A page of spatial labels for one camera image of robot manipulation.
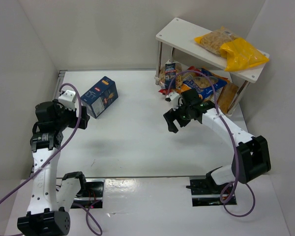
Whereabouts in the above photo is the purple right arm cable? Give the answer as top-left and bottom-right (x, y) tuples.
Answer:
(167, 71), (256, 217)

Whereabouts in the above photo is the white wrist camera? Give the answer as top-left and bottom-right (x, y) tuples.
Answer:
(165, 91), (180, 110)
(58, 89), (77, 111)

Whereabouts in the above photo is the clear macaroni pasta bag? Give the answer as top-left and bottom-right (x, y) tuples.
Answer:
(194, 27), (239, 56)

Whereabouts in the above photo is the yellow pasta bag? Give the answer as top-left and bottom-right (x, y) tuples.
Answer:
(219, 37), (269, 72)

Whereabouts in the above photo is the tricolour fusilli pasta bag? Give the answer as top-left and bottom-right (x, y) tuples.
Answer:
(159, 63), (182, 89)

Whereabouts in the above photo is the brown spaghetti pack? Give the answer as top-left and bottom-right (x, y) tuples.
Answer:
(217, 83), (238, 114)

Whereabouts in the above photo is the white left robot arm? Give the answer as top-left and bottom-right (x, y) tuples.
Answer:
(17, 99), (90, 236)

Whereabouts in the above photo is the blue macaroni pasta bag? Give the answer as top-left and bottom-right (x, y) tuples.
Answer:
(180, 68), (230, 100)

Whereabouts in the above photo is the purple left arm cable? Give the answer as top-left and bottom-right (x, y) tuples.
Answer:
(0, 83), (103, 236)

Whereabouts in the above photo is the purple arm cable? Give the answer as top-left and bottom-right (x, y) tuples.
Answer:
(0, 83), (103, 236)
(167, 71), (256, 217)

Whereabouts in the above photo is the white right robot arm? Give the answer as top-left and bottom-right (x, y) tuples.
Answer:
(163, 89), (271, 187)

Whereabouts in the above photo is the orange red pasta bag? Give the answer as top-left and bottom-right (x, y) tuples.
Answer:
(158, 66), (201, 95)

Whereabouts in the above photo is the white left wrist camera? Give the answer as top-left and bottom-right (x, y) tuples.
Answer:
(58, 89), (77, 111)

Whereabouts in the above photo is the red spaghetti pack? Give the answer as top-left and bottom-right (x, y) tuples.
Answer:
(208, 87), (224, 103)

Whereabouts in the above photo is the blue pasta box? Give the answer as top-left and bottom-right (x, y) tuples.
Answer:
(81, 76), (118, 118)

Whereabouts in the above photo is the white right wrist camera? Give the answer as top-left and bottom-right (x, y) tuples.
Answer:
(165, 91), (180, 110)

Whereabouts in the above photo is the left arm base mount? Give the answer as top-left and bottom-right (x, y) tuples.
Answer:
(56, 178), (104, 212)

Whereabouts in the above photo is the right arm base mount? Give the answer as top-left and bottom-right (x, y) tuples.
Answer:
(186, 177), (226, 207)

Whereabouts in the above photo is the white two-tier shelf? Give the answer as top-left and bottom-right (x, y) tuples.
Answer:
(154, 18), (269, 115)

